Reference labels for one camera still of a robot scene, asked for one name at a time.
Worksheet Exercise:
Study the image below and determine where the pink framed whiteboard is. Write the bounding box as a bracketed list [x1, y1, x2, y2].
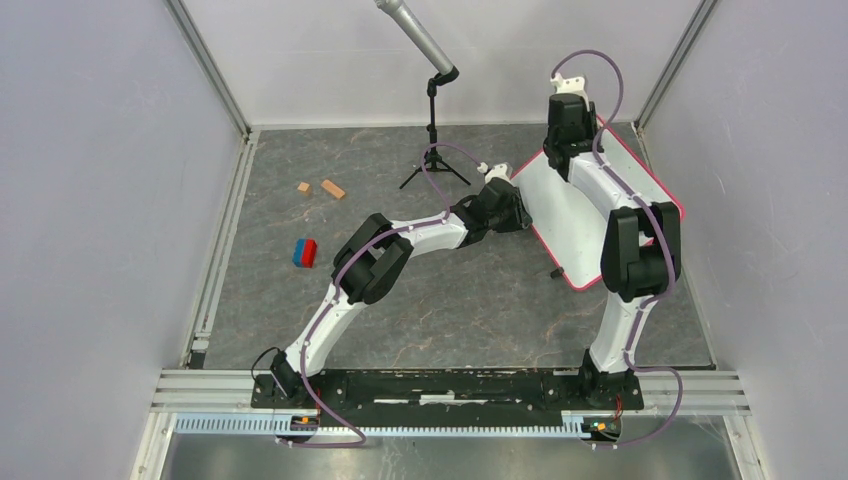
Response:
[511, 123, 677, 291]

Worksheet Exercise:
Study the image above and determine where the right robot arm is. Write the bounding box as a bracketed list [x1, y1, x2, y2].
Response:
[543, 93, 681, 408]

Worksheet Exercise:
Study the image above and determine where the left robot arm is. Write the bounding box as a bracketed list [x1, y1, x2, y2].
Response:
[270, 178, 532, 408]

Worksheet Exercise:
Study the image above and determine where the black tripod stand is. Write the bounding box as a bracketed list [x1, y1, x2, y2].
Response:
[399, 67, 471, 190]

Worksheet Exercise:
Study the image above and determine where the long wooden block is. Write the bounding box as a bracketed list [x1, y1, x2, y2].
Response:
[321, 179, 346, 200]

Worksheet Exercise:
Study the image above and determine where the small wooden cube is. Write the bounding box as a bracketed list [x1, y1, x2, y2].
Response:
[297, 182, 312, 196]

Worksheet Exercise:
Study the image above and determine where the red blue block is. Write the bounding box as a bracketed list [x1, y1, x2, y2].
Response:
[292, 238, 317, 268]

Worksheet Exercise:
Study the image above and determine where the silver microphone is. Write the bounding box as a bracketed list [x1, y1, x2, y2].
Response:
[374, 0, 458, 76]

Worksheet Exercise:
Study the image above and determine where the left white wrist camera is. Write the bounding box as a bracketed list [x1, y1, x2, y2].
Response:
[476, 162, 513, 185]

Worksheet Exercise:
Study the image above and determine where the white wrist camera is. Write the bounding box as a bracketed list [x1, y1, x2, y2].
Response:
[476, 162, 513, 185]
[550, 73, 587, 97]

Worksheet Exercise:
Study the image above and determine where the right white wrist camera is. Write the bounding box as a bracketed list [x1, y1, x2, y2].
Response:
[550, 73, 587, 97]

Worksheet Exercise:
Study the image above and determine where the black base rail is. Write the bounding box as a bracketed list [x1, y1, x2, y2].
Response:
[250, 367, 645, 429]

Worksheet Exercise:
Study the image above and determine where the grey slotted cable duct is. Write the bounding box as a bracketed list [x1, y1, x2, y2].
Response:
[173, 413, 620, 442]

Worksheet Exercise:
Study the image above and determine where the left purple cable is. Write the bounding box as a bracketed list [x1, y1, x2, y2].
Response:
[278, 142, 488, 450]

